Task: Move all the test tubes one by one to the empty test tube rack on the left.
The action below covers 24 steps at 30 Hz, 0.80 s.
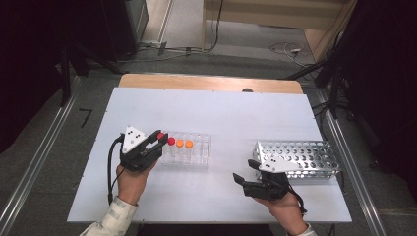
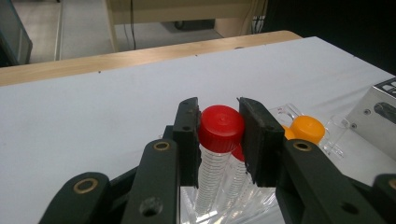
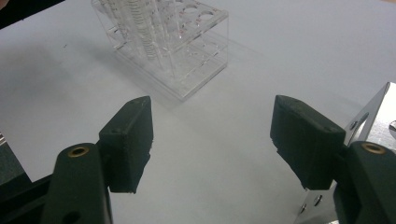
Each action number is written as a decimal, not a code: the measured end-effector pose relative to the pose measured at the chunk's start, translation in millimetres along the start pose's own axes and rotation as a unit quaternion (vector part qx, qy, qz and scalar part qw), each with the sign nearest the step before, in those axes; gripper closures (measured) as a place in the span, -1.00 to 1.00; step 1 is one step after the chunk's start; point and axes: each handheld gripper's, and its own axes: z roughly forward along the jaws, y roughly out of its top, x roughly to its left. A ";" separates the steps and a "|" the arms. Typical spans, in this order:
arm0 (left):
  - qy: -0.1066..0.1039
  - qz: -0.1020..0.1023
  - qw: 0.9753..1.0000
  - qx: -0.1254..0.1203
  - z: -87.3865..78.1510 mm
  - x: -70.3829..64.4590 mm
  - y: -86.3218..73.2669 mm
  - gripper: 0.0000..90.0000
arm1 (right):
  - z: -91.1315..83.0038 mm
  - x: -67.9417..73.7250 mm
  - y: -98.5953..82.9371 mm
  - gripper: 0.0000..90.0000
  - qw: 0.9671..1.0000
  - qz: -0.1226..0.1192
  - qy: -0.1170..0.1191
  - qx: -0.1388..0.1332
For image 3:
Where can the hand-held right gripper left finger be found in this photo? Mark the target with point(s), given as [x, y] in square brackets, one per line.
[127, 146]

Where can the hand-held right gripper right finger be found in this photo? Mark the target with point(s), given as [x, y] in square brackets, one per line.
[308, 143]

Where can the metal tube rack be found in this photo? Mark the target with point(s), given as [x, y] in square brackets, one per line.
[379, 121]

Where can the clear acrylic tube rack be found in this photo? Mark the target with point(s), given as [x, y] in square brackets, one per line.
[199, 46]

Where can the white board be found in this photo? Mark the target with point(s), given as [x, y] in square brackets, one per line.
[218, 140]

